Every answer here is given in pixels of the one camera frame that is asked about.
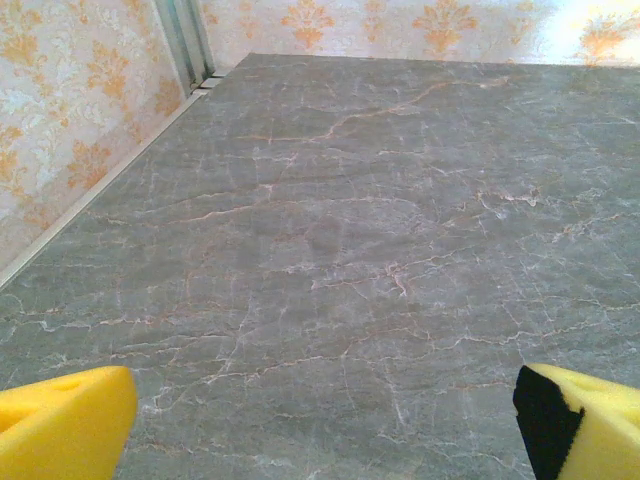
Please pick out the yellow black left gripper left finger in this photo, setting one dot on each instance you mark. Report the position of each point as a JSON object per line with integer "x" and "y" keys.
{"x": 60, "y": 425}

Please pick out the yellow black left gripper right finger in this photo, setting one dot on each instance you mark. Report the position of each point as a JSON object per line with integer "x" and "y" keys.
{"x": 600, "y": 430}

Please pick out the aluminium left table side rail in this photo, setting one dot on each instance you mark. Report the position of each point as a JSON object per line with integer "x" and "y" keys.
{"x": 100, "y": 186}

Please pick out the aluminium left frame post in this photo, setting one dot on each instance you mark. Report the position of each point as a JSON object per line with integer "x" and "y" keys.
{"x": 182, "y": 40}

